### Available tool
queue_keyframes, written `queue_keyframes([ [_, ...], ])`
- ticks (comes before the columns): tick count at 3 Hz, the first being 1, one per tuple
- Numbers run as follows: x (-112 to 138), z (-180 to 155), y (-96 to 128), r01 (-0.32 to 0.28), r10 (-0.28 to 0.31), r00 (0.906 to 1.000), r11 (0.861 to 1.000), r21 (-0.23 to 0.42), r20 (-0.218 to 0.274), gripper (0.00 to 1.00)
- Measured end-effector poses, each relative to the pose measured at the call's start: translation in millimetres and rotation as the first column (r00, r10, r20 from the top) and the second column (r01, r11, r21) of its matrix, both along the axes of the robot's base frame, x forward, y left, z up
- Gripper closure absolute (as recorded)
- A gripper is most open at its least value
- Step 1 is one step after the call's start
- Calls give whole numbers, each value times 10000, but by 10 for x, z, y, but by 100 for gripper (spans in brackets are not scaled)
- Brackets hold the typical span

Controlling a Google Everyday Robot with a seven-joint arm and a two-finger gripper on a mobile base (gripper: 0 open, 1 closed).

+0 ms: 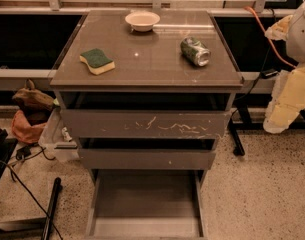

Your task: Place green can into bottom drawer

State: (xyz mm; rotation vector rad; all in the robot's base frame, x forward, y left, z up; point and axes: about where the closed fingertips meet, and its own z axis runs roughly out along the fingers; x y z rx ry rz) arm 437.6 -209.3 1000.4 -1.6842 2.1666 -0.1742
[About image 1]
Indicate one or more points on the grey drawer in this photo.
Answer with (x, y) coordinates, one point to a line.
(146, 205)
(144, 153)
(145, 115)

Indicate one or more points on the white bowl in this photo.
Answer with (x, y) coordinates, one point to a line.
(142, 21)

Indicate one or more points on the black power adapter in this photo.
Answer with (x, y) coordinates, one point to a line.
(266, 74)

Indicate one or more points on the grey drawer cabinet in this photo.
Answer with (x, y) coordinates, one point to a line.
(150, 62)

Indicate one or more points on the orange cloth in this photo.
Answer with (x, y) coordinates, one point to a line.
(24, 131)

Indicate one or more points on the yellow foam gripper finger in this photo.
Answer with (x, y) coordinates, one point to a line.
(288, 99)
(279, 30)

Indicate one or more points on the grey bottom drawer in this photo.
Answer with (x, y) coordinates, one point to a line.
(146, 205)

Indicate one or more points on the clear plastic bin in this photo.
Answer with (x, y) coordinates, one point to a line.
(56, 140)

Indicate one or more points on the grey top drawer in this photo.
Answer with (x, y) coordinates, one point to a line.
(145, 115)

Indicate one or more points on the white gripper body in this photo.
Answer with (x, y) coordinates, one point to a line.
(301, 37)

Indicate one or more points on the green yellow sponge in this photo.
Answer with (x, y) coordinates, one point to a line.
(96, 61)

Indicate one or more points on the black table frame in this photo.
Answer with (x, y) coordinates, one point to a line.
(246, 123)

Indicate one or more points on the green soda can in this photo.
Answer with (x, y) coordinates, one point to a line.
(195, 51)

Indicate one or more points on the grey middle drawer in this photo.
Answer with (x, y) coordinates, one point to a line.
(144, 153)

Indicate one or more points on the black stand leg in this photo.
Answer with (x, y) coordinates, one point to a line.
(51, 209)

